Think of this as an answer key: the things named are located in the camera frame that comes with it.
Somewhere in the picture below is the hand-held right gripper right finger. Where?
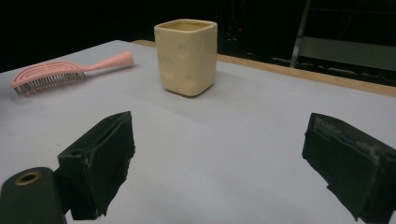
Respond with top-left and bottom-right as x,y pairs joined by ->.
301,112 -> 396,224

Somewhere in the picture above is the pink hairbrush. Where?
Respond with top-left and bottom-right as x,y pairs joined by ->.
10,50 -> 135,96

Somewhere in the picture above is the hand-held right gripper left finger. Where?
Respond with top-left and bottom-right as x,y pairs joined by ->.
57,110 -> 136,221

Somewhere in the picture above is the grey panel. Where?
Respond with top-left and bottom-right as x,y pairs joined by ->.
298,35 -> 396,73

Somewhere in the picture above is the metal stand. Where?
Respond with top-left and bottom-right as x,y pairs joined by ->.
290,0 -> 313,68

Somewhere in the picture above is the cream square cup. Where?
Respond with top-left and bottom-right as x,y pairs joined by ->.
153,19 -> 219,97

